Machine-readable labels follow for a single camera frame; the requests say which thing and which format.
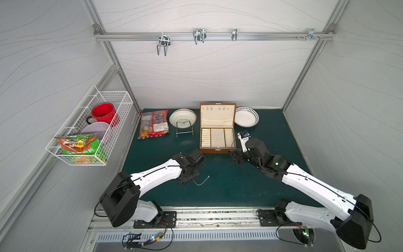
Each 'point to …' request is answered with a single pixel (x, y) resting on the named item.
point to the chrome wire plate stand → (177, 133)
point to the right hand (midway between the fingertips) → (237, 147)
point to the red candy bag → (154, 124)
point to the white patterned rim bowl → (246, 117)
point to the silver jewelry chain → (201, 184)
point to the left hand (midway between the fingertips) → (195, 176)
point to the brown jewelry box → (217, 127)
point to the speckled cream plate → (183, 118)
